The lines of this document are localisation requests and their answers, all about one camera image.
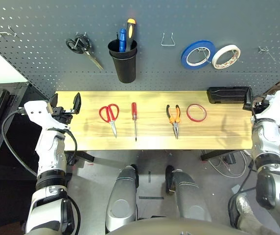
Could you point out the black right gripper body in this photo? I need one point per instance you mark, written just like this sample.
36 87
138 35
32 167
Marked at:
249 107

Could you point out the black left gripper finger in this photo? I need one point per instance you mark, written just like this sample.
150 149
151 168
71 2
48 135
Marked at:
77 104
53 101

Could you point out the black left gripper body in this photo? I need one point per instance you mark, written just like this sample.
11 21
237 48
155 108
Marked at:
62 117

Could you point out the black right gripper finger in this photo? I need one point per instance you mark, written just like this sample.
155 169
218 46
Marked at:
249 95

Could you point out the red tape roll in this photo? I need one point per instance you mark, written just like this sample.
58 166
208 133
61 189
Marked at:
196 120

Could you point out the orange black needle-nose pliers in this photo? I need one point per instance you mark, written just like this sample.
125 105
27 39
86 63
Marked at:
175 122

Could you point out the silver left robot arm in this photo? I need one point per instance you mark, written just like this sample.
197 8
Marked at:
49 151

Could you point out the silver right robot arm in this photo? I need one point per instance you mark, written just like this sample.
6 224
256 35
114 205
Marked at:
264 137

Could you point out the black flat tool case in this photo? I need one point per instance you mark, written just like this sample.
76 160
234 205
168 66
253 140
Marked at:
228 94

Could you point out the black table leg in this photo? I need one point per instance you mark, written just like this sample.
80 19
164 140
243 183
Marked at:
216 154
83 155

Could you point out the black cabinet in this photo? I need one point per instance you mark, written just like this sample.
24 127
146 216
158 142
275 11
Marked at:
20 137

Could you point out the white tape roll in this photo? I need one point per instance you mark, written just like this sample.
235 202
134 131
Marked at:
214 60

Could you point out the black power adapter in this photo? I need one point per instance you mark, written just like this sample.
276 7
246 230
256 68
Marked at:
230 158

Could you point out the black plastic cup holder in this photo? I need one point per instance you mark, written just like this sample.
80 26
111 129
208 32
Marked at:
126 68

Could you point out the blue tape roll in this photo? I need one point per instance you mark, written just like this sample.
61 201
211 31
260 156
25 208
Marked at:
183 58

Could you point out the orange black screwdriver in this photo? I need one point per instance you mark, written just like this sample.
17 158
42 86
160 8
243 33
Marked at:
130 31

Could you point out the silver left robot leg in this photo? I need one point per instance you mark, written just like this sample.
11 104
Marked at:
121 195

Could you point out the silver robot leg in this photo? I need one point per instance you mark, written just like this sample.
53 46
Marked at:
121 195
189 195

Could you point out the worn grey sneaker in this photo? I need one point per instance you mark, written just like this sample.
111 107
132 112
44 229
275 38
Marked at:
243 206

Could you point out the silver right robot leg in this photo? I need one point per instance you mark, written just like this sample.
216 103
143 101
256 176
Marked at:
189 195

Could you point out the khaki trouser leg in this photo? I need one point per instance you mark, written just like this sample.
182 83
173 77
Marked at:
255 225

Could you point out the grey robot torso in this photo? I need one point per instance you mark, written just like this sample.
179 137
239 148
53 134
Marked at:
179 227

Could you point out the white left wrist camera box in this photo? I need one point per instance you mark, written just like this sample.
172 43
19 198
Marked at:
37 109

